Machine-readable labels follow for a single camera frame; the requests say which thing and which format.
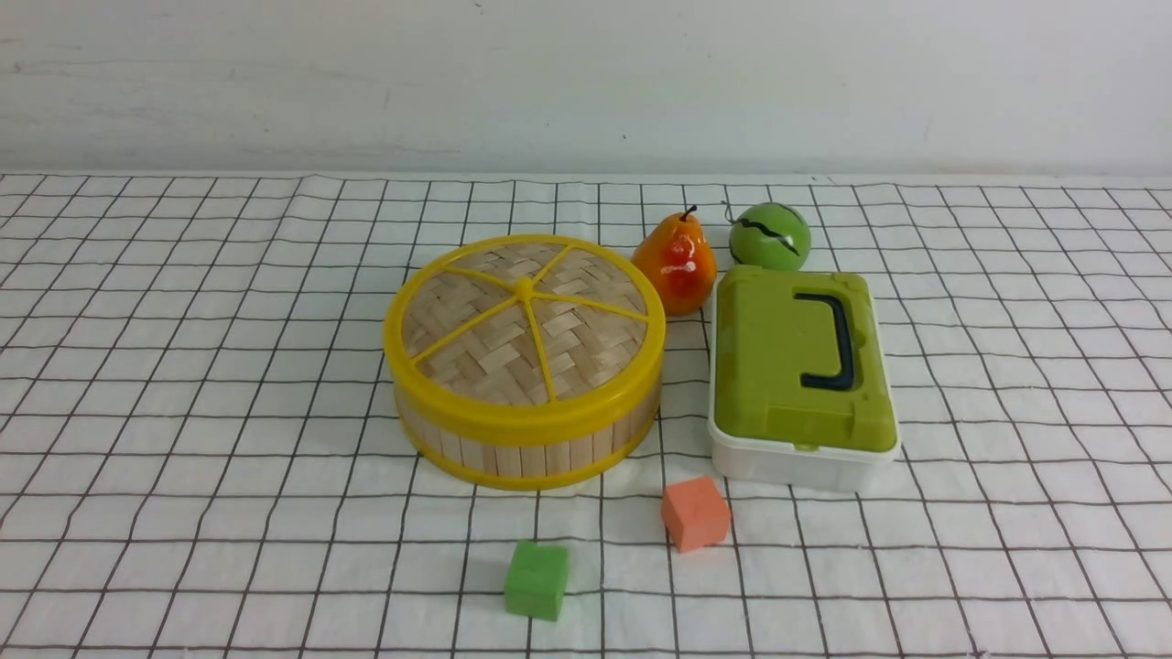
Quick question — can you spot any bamboo steamer base yellow rim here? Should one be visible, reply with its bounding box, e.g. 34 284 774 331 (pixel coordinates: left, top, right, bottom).
395 383 662 491

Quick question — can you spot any green lidded white plastic box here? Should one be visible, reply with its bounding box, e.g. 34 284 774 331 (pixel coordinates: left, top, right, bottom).
708 265 901 492

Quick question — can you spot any green foam cube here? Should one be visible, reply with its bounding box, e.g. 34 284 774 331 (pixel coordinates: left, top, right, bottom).
504 541 570 621

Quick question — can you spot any orange toy pear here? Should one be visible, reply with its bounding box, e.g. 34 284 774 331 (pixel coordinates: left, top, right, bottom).
632 205 718 317

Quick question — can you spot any white black-grid tablecloth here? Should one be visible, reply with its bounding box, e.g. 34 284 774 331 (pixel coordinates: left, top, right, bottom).
1 174 1171 658

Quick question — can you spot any green toy watermelon ball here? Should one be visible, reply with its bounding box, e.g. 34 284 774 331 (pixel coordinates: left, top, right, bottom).
729 203 811 272

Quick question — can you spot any yellow woven bamboo steamer lid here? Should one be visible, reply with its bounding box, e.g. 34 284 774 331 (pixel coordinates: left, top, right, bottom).
384 235 666 447

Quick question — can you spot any orange foam cube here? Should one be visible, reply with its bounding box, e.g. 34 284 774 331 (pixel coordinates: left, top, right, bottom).
661 476 733 552

